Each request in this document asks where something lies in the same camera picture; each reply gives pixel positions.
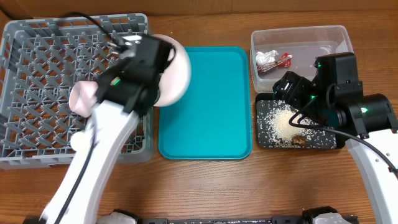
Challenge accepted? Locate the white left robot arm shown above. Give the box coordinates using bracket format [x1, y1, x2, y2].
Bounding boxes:
[24, 34, 177, 223]

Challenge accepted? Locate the red snack wrapper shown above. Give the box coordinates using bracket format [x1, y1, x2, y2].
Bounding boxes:
[257, 53, 292, 72]

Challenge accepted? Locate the small white plate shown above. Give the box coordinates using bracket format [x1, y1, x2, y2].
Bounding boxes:
[68, 81, 98, 118]

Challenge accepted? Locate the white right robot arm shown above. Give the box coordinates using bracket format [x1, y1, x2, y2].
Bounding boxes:
[272, 52, 397, 223]

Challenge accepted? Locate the white tissue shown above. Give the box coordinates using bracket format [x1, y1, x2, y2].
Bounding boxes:
[256, 50, 279, 66]

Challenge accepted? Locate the large white plate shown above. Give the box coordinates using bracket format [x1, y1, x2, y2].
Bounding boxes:
[154, 34, 192, 107]

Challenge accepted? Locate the teal plastic tray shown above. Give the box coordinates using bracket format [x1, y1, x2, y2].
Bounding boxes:
[158, 47, 252, 160]

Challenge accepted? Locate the black tray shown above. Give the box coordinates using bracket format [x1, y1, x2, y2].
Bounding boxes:
[255, 92, 346, 149]

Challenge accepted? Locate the grey dishwasher rack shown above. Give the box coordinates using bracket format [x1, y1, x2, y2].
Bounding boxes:
[1, 13, 149, 169]

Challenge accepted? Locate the white paper cup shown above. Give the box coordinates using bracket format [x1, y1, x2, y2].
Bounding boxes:
[70, 131, 90, 152]

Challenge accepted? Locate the clear plastic bin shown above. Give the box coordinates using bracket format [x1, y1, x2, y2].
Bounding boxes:
[250, 26, 354, 93]

